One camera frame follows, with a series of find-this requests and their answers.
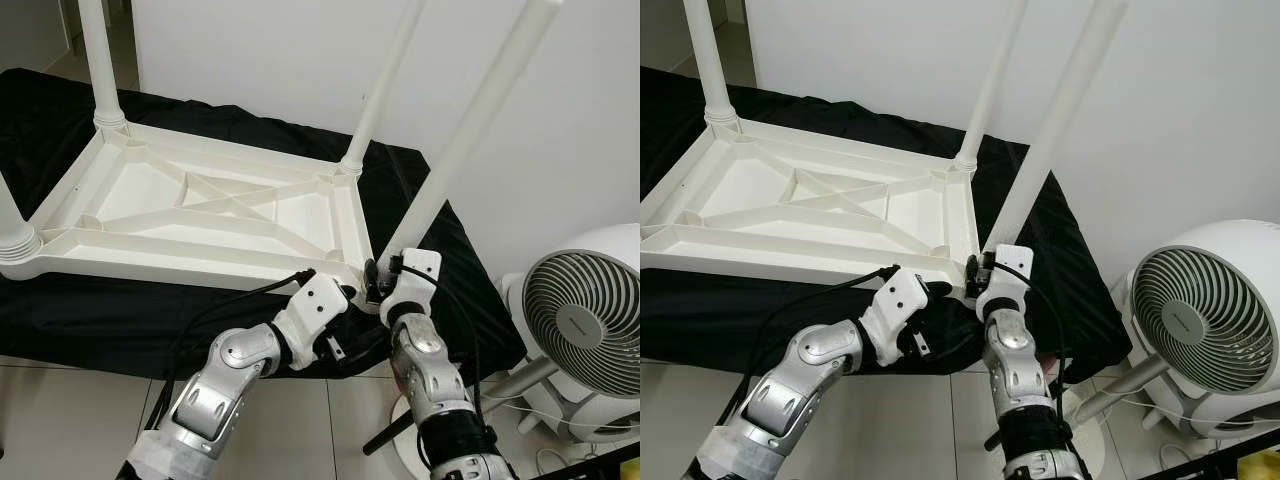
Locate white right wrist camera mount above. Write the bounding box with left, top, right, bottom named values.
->
left=380, top=250, right=442, bottom=329
left=978, top=244, right=1033, bottom=323

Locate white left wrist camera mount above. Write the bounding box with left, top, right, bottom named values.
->
left=270, top=272, right=351, bottom=366
left=860, top=268, right=931, bottom=363

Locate white pedestal fan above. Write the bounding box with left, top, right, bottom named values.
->
left=390, top=222, right=641, bottom=480
left=1065, top=220, right=1280, bottom=446

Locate white door frame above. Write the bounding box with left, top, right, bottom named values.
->
left=62, top=0, right=136, bottom=61
left=715, top=0, right=749, bottom=56

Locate black cloth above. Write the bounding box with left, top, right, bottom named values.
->
left=0, top=68, right=526, bottom=379
left=640, top=65, right=1131, bottom=376

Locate white plastic table leg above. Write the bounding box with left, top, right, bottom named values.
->
left=683, top=0, right=741, bottom=126
left=78, top=0, right=129, bottom=131
left=955, top=0, right=1031, bottom=173
left=385, top=0, right=566, bottom=271
left=0, top=170, right=43, bottom=266
left=340, top=0, right=429, bottom=176
left=985, top=0, right=1131, bottom=266

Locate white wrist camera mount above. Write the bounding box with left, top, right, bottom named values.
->
left=978, top=244, right=1033, bottom=323
left=860, top=268, right=931, bottom=363
left=270, top=272, right=351, bottom=366
left=380, top=250, right=442, bottom=329

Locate black metal rack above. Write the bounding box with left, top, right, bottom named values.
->
left=540, top=440, right=641, bottom=480
left=1160, top=440, right=1280, bottom=480

